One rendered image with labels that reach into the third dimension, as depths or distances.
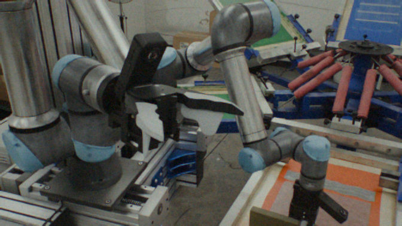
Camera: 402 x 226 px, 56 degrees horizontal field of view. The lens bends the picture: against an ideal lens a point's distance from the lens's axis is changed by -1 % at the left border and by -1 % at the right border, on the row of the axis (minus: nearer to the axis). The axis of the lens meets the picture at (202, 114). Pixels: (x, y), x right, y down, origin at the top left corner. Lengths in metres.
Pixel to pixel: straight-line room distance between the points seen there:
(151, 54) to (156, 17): 6.27
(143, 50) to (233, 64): 0.58
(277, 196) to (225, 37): 0.73
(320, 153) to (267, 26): 0.40
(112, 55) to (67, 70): 0.14
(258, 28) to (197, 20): 5.27
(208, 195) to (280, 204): 1.62
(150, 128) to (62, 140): 0.55
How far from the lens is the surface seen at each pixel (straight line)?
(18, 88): 0.91
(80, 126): 0.70
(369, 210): 1.58
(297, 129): 1.91
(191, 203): 3.00
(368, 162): 1.83
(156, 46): 0.52
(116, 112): 0.61
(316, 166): 1.12
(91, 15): 0.83
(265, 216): 1.30
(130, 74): 0.54
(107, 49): 0.80
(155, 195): 1.11
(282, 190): 1.58
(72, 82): 0.66
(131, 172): 1.13
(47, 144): 0.96
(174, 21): 6.61
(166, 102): 0.53
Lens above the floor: 1.89
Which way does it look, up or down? 26 degrees down
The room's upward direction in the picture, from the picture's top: straight up
